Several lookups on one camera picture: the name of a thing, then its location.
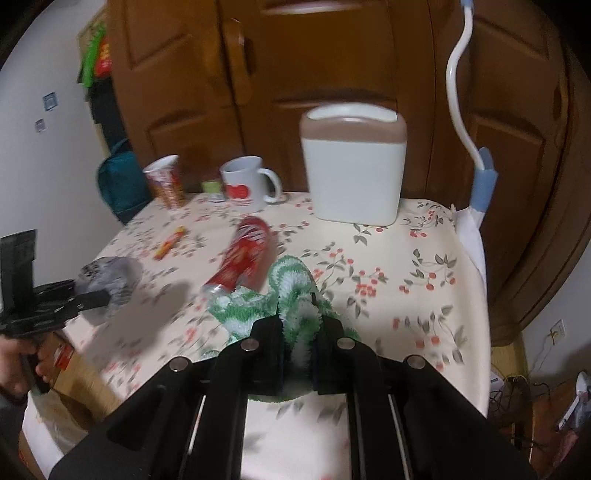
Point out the small green jar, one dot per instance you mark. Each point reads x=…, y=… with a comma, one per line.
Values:
x=212, y=189

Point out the white desk bin brown lid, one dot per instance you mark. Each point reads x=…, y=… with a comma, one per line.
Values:
x=353, y=170

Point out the grey ball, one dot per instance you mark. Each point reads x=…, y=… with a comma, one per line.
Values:
x=115, y=277

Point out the green and white cloth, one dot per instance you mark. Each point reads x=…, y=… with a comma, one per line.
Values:
x=295, y=286

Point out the red soda can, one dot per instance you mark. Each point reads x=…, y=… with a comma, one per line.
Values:
x=242, y=251

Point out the blue wall plate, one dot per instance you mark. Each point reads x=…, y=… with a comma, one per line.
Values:
x=41, y=125
x=51, y=101

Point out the dark hanging clothing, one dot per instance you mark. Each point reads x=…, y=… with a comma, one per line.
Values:
x=108, y=115

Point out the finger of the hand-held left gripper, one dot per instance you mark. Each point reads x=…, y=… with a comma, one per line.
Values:
x=92, y=301

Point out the person's left hand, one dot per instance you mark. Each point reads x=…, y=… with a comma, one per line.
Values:
x=11, y=374

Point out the red shopping bag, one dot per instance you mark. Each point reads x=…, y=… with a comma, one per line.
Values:
x=104, y=57

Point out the teal backpack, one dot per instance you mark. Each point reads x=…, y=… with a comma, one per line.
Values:
x=122, y=184

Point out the white mug with red print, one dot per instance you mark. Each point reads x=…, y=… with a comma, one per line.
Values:
x=242, y=180

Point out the brown wooden wardrobe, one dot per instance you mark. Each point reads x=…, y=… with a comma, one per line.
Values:
x=184, y=92

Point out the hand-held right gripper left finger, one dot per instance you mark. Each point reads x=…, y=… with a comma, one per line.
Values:
x=268, y=350

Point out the table with floral tablecloth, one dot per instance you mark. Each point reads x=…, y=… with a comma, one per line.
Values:
x=392, y=277

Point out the green shopping bag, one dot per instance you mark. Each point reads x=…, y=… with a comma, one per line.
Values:
x=90, y=55

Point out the cardboard box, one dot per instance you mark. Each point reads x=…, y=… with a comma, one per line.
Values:
x=78, y=392

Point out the white wall socket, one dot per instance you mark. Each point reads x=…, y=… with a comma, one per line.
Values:
x=558, y=330

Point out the white gooseneck phone holder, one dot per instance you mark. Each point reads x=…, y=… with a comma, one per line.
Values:
x=457, y=92

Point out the patterned paper cup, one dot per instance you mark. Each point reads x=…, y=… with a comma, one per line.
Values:
x=166, y=182

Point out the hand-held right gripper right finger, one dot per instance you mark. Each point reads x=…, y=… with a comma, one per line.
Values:
x=332, y=355

